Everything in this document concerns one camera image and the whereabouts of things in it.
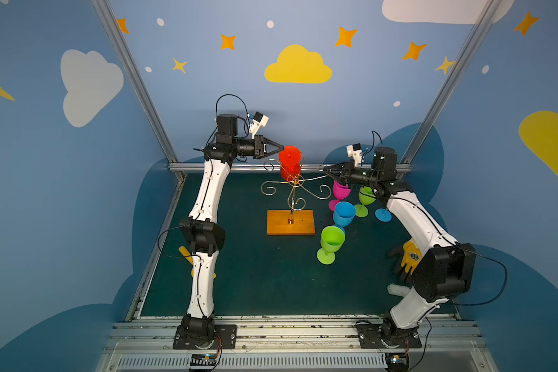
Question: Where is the back aluminium crossbar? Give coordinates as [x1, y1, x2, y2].
[168, 162, 412, 174]

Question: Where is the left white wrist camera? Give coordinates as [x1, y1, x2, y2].
[249, 112, 269, 138]

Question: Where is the red wine glass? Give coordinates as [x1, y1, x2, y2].
[278, 146, 302, 181]

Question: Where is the green wine glass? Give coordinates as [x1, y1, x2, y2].
[316, 226, 346, 265]
[354, 186, 376, 218]

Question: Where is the pink wine glass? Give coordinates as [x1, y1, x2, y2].
[329, 181, 351, 211]

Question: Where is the yellow black work glove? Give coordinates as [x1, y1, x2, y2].
[387, 239, 423, 285]

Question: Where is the small circuit board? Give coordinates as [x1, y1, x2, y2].
[188, 353, 219, 372]
[385, 353, 409, 372]

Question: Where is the wooden base wire glass rack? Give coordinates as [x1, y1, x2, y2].
[260, 158, 333, 237]

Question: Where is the left small circuit board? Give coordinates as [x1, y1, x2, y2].
[188, 353, 219, 372]

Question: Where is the left aluminium frame post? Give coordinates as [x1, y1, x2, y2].
[91, 0, 178, 166]

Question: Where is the yellow toy shovel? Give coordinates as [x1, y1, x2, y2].
[178, 246, 208, 277]

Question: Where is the right aluminium frame post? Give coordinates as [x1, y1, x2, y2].
[397, 0, 503, 179]

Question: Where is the blue wine glass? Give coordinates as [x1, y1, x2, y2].
[333, 201, 357, 232]
[374, 208, 392, 223]

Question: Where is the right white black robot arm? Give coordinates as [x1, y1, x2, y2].
[322, 146, 475, 347]

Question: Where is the aluminium rail base frame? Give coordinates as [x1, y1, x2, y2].
[97, 314, 497, 371]

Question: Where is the aluminium frame post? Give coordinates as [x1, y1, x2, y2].
[397, 0, 503, 179]
[91, 0, 178, 166]

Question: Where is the right small circuit board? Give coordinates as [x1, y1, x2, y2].
[385, 353, 409, 372]

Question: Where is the white cleaning brush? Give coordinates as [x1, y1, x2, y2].
[387, 284, 412, 298]

